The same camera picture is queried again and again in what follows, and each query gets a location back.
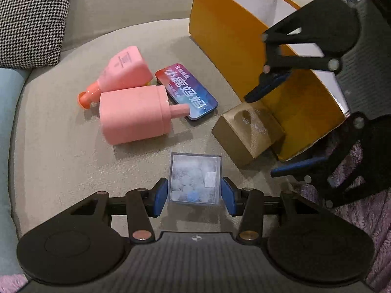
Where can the light blue cushion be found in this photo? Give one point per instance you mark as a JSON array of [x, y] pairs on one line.
[[7, 158]]

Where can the clear plastic box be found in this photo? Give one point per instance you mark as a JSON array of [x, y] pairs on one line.
[[192, 177]]

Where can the purple fuzzy garment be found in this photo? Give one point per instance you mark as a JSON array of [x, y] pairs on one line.
[[372, 219]]

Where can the pink cylinder bottle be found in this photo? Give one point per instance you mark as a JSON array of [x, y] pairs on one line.
[[131, 113]]

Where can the pink square pump bottle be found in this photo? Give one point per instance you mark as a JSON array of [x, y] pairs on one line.
[[125, 67]]

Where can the houndstooth cushion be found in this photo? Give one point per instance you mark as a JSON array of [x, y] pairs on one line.
[[33, 21]]

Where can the orange cardboard shoe box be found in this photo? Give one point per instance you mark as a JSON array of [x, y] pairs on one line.
[[226, 30]]

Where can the brown gold box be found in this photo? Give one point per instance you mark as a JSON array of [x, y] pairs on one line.
[[244, 134]]

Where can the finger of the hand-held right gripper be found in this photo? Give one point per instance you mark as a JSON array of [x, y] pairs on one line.
[[299, 166], [265, 86]]

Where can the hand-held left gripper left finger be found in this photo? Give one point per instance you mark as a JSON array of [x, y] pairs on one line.
[[160, 197]]

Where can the blue and red tin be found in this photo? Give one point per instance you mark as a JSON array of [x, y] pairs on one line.
[[189, 88]]

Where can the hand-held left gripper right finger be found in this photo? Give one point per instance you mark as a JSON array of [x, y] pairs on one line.
[[229, 197]]

